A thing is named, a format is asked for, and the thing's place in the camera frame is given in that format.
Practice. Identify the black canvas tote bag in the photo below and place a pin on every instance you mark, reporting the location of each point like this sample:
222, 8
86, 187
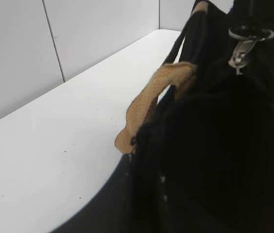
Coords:
201, 133

